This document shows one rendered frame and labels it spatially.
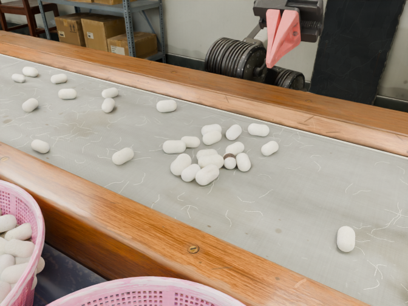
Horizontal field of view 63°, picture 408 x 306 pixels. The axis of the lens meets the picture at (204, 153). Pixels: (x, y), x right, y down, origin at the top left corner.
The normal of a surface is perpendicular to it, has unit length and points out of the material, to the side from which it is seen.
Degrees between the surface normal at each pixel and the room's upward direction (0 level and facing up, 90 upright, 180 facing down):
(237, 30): 90
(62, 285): 0
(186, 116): 0
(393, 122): 0
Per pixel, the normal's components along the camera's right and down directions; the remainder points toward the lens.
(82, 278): 0.00, -0.84
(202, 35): -0.53, 0.47
